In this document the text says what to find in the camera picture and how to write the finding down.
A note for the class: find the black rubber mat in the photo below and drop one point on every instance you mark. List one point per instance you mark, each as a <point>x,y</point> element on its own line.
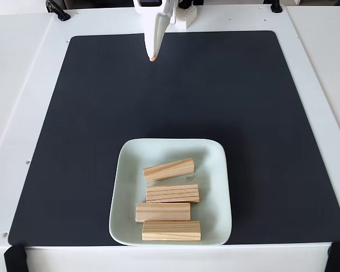
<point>73,170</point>

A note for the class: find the wooden block with dark grooves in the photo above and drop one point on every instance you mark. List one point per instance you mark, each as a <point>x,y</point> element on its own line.
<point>173,193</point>

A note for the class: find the wooden block with dark knot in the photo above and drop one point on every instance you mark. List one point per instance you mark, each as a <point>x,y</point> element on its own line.
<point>168,170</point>

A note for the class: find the white studded base block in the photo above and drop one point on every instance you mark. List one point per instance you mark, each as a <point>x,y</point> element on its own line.
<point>187,17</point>

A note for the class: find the pale green square plate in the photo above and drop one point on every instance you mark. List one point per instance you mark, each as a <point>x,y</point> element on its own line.
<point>130,170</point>

